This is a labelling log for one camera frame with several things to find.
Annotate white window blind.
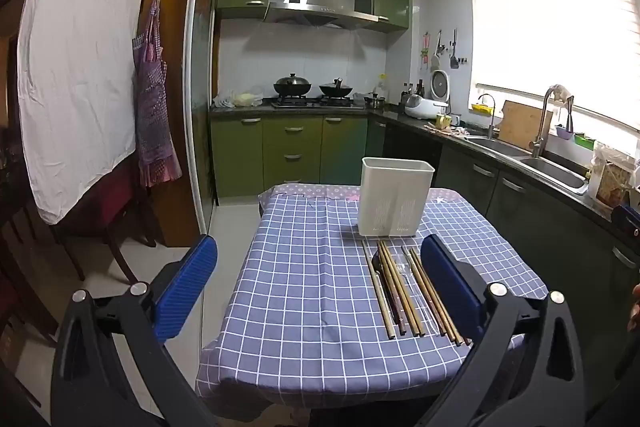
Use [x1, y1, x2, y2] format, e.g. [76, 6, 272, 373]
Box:
[467, 0, 640, 135]

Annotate white plastic utensil holder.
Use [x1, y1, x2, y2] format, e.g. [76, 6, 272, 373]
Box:
[357, 157, 436, 238]

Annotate white rice cooker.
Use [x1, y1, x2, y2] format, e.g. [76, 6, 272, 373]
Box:
[404, 94, 449, 118]

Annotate pink star-patterned cloth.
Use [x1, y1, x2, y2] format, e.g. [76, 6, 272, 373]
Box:
[257, 183, 451, 208]

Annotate black wok with lid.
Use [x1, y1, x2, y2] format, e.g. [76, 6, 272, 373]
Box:
[273, 73, 312, 98]

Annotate gas stove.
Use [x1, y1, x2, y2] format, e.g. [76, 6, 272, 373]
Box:
[271, 96, 366, 109]

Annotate wooden cutting board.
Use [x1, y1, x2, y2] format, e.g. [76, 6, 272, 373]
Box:
[498, 100, 554, 150]

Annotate dark red cushion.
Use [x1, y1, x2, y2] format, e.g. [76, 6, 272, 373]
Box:
[65, 152, 143, 228]

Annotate blue checkered tablecloth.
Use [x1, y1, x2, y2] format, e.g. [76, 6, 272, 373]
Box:
[195, 184, 548, 408]

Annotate glass sliding door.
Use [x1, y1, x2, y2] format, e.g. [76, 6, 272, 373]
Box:
[184, 0, 231, 238]

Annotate small metal faucet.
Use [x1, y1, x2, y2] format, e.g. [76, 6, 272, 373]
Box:
[477, 93, 499, 140]

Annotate green lower cabinets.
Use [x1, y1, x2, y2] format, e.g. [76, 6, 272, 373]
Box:
[209, 114, 386, 200]

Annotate plastic bag with food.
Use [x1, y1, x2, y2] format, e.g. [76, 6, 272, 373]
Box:
[213, 87, 264, 109]

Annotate steel kitchen sink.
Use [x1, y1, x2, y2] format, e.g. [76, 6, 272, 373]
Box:
[462, 134, 591, 195]

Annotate row of wooden chopsticks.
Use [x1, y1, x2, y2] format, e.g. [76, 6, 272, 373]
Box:
[362, 239, 473, 348]

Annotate dark wooden chair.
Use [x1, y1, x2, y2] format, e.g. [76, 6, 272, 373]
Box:
[0, 202, 66, 348]
[52, 187, 158, 285]

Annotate tall metal faucet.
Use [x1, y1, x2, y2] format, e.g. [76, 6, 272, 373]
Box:
[530, 84, 576, 158]

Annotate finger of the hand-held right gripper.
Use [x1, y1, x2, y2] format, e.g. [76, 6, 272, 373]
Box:
[611, 203, 640, 240]

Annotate purple checkered apron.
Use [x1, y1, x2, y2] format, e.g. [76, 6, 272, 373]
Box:
[131, 0, 183, 188]

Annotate clear food bag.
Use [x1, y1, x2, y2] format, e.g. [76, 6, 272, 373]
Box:
[587, 142, 638, 208]

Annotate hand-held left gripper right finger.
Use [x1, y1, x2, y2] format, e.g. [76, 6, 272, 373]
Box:
[420, 234, 586, 427]

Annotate black spoon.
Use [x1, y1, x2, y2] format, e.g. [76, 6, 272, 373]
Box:
[371, 249, 396, 290]

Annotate purple hanging basket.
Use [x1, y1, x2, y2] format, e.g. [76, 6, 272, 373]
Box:
[554, 109, 575, 142]

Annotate white hanging sheet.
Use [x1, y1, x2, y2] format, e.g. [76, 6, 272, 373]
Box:
[17, 0, 166, 225]

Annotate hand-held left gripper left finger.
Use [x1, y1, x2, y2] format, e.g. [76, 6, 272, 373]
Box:
[50, 234, 221, 427]

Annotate white round appliance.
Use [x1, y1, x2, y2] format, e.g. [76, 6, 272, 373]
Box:
[431, 69, 452, 100]

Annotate dark lower cabinets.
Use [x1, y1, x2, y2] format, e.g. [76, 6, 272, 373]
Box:
[382, 119, 640, 408]

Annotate person's right hand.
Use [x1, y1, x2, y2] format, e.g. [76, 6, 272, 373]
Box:
[627, 284, 640, 333]

